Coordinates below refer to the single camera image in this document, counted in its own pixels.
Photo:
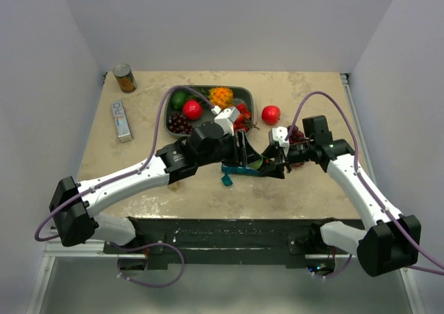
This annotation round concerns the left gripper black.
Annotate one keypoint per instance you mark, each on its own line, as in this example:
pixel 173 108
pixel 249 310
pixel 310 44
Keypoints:
pixel 242 155

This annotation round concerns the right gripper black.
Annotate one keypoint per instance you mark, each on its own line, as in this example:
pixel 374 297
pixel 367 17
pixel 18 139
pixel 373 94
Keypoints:
pixel 276 169

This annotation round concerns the green pill bottle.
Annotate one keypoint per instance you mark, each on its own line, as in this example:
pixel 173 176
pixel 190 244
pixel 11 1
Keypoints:
pixel 259 165

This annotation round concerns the teal weekly pill organizer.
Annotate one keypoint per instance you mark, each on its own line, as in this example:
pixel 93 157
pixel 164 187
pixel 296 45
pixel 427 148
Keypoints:
pixel 239 170

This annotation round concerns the detached teal pill compartment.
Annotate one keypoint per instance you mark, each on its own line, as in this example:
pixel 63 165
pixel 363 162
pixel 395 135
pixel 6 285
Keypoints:
pixel 226 180

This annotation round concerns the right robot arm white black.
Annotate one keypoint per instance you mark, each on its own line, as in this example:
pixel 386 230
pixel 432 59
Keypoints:
pixel 389 240

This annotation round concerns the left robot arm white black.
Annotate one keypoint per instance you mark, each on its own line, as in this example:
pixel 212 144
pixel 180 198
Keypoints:
pixel 77 208

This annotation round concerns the cherry and strawberry bunch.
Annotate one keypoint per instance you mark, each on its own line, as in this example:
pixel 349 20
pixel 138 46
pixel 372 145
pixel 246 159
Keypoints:
pixel 243 121

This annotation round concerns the red grapes on table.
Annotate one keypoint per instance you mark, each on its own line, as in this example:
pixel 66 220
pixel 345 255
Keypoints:
pixel 297 136

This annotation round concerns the red apple on table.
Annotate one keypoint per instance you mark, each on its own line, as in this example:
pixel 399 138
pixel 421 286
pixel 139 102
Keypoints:
pixel 271 114

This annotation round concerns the orange spiky fruit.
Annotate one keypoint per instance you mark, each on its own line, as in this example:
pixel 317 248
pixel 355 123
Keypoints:
pixel 221 96

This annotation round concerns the red apple in tray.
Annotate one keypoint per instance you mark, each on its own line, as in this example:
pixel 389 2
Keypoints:
pixel 192 110

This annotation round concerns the green leafy sprig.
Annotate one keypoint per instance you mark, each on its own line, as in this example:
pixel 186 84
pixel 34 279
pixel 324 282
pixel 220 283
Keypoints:
pixel 201 95

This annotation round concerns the dark grapes in tray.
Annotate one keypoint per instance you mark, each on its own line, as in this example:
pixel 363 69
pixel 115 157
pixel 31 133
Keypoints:
pixel 178 123

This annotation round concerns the green lime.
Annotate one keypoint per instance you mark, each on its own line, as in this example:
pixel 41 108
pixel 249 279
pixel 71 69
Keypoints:
pixel 178 100

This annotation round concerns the small amber glass jar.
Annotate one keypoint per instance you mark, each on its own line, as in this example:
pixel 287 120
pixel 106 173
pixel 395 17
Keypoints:
pixel 174 187

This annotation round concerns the purple silver toothpaste box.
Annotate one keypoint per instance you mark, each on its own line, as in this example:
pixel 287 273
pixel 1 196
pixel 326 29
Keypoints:
pixel 124 133

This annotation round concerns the tin can orange label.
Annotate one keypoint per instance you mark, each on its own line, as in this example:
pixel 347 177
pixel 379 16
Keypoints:
pixel 125 78

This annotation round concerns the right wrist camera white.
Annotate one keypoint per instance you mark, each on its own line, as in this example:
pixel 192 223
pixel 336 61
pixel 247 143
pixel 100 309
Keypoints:
pixel 278 137

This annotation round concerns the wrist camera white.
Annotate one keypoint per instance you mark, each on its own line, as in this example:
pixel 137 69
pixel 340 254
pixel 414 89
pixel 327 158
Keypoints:
pixel 278 137
pixel 226 119

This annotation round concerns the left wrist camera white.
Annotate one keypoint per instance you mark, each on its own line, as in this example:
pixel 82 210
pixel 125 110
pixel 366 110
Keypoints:
pixel 226 119

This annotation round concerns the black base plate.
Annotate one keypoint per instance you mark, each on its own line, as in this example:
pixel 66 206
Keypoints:
pixel 223 242

